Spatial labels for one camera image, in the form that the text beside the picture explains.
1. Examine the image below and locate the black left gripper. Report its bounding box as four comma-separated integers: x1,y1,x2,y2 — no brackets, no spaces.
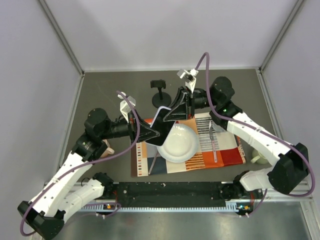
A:
99,109,160,144

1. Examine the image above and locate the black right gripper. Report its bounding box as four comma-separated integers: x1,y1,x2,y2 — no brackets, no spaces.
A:
162,86,219,122

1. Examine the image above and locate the phone with lilac case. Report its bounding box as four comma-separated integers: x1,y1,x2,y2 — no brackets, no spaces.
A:
146,106,176,146

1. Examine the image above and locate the black phone stand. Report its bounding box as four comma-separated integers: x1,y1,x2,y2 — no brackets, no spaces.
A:
150,79,172,108

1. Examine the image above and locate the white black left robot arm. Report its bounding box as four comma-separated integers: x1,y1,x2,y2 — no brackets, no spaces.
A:
17,108,161,240

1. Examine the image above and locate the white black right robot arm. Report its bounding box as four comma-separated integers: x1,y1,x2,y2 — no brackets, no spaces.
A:
162,76,315,198

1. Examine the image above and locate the white ceramic plate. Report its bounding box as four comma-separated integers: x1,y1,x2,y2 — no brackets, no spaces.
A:
157,123,200,163

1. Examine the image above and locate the pink ceramic mug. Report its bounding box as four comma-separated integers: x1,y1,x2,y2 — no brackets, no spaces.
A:
100,139,115,158

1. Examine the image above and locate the blue grey mug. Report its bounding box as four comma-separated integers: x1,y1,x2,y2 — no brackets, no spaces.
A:
211,121,227,133

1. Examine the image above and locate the colourful patterned placemat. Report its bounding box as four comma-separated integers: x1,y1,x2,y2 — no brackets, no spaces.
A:
131,112,246,177

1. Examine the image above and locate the green mug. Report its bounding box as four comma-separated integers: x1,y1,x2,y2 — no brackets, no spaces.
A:
250,149,269,165

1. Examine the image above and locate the pink handled knife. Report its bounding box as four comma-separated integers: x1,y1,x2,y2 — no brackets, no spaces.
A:
148,151,159,175

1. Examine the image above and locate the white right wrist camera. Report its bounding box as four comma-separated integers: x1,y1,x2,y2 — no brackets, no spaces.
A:
177,68,199,93

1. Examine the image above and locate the pink handled fork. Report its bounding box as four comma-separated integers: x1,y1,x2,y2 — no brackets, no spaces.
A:
208,121,218,163

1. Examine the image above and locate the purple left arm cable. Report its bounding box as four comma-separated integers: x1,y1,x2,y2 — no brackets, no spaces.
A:
19,90,140,237

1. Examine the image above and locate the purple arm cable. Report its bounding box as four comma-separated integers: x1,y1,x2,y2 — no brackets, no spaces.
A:
19,90,140,237
194,51,316,218

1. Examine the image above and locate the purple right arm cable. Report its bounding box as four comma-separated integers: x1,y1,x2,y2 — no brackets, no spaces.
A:
194,51,316,218

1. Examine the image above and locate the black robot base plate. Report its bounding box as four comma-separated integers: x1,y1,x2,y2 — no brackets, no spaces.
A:
84,181,265,202

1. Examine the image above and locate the grey slotted cable duct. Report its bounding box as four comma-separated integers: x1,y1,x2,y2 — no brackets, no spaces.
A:
79,199,253,213

